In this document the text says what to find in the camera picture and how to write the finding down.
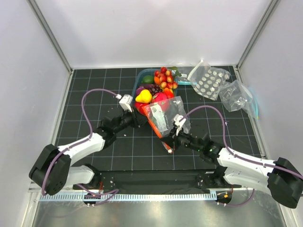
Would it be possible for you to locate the red cherry bunch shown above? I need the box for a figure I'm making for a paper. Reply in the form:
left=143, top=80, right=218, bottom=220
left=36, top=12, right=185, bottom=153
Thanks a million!
left=153, top=67, right=182, bottom=90

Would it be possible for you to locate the black grid mat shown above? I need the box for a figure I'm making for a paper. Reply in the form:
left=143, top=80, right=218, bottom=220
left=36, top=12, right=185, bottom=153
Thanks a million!
left=54, top=68, right=262, bottom=171

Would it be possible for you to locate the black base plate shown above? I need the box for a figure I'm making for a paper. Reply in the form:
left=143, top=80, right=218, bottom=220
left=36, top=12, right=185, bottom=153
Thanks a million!
left=81, top=169, right=241, bottom=194

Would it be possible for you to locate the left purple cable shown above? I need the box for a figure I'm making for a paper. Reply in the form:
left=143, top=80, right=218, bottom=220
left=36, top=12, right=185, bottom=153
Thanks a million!
left=41, top=88, right=118, bottom=196

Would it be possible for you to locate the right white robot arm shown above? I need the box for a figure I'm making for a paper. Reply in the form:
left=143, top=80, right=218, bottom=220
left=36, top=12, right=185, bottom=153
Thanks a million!
left=161, top=131, right=303, bottom=209

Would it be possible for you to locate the orange zipper clear bag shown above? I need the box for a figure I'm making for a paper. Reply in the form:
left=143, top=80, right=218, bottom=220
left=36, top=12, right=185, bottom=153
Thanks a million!
left=141, top=96, right=191, bottom=154

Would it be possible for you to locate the red apple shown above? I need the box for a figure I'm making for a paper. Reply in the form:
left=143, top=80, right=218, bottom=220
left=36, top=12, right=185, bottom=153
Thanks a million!
left=134, top=102, right=147, bottom=115

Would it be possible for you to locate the teal zipper flat bag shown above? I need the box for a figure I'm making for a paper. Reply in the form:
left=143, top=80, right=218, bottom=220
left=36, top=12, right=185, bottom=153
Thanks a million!
left=167, top=61, right=195, bottom=86

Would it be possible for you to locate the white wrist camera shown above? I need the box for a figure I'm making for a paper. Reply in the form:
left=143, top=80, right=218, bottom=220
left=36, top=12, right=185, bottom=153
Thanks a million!
left=115, top=94, right=133, bottom=112
left=173, top=114, right=186, bottom=129

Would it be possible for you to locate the teal plastic basket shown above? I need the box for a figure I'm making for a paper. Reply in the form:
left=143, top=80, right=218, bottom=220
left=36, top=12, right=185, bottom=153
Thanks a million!
left=132, top=69, right=177, bottom=110

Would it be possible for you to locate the blue zipper clear bag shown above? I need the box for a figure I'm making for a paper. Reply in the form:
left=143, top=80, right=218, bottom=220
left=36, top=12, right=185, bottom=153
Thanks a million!
left=219, top=80, right=259, bottom=120

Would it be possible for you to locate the polka dot zip bag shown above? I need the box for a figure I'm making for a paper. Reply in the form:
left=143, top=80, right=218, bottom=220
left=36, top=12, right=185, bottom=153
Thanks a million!
left=187, top=60, right=231, bottom=101

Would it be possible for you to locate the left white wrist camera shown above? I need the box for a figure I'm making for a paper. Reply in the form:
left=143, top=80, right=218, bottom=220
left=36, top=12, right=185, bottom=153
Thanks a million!
left=115, top=94, right=133, bottom=112

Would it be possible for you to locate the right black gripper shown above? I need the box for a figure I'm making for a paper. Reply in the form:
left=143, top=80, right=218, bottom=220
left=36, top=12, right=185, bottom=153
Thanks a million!
left=160, top=125, right=202, bottom=152

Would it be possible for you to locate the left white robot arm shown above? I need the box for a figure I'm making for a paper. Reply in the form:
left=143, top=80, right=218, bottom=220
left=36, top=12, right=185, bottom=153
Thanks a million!
left=29, top=110, right=147, bottom=195

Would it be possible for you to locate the yellow pear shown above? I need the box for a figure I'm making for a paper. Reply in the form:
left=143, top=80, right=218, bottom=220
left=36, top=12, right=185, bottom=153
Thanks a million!
left=135, top=89, right=152, bottom=104

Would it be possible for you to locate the purple grape bunch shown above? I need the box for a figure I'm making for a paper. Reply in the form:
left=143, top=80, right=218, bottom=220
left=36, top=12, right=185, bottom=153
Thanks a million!
left=148, top=84, right=162, bottom=96

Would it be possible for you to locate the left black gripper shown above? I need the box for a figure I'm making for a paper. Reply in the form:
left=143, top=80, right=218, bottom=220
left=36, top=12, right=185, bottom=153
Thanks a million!
left=114, top=105, right=149, bottom=134

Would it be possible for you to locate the green lime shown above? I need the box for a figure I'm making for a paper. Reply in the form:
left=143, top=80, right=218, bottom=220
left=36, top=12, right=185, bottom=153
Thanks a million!
left=141, top=75, right=154, bottom=84

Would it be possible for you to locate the purple onion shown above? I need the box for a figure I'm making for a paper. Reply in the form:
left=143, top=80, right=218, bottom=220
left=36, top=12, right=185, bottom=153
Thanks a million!
left=135, top=84, right=154, bottom=96

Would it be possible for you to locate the pink dragon fruit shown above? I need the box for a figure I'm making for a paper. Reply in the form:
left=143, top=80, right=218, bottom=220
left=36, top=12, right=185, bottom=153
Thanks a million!
left=151, top=92, right=170, bottom=111

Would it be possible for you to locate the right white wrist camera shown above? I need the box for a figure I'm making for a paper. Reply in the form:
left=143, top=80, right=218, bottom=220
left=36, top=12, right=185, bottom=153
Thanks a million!
left=173, top=114, right=186, bottom=129

